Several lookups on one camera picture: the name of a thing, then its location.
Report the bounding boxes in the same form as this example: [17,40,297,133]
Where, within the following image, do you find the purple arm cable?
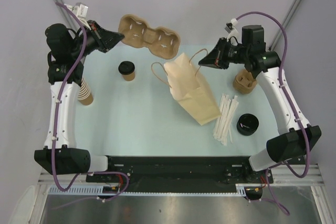
[233,11,313,216]
[49,2,130,209]

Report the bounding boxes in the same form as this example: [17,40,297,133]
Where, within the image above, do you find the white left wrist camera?
[65,3,89,27]

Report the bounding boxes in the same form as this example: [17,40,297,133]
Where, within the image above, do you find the white wrapped straw pile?
[213,94,239,146]

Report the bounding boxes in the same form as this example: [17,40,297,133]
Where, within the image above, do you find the aluminium frame rail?
[36,163,323,185]

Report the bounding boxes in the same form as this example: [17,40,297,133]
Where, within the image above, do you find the brown pulp cup carrier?
[233,69,257,94]

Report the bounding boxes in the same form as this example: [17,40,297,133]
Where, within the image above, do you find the cream paper takeout bag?
[157,53,221,125]

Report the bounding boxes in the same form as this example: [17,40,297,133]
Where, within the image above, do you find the black lid stack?
[236,113,259,136]

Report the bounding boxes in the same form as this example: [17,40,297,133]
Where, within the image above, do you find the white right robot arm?
[198,25,322,183]

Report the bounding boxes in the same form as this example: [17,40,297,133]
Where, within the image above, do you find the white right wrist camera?
[225,18,239,41]

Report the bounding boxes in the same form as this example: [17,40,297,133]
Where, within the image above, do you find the white cable duct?
[48,183,249,198]

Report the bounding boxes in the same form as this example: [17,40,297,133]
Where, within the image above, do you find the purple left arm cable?
[49,2,130,209]

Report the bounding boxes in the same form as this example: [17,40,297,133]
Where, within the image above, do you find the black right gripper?
[199,37,250,70]

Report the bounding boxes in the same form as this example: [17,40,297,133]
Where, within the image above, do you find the brown paper coffee cup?
[118,61,135,81]

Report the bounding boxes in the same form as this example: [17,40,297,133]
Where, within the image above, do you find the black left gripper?
[69,20,124,59]

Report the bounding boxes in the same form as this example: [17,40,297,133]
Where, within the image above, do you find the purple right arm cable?
[233,11,313,216]

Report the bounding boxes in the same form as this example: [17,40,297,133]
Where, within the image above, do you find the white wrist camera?
[65,3,89,27]
[225,18,239,41]

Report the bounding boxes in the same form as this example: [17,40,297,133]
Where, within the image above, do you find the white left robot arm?
[34,20,124,182]

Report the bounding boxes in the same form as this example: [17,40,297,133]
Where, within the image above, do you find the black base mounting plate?
[86,155,274,189]

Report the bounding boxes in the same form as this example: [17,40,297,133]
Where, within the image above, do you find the brown pulp two-cup carrier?
[118,14,181,60]

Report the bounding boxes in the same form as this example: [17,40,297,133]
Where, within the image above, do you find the black coffee cup lid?
[118,61,135,75]

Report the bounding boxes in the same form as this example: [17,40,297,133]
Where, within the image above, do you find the stack of paper cups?
[77,77,94,106]

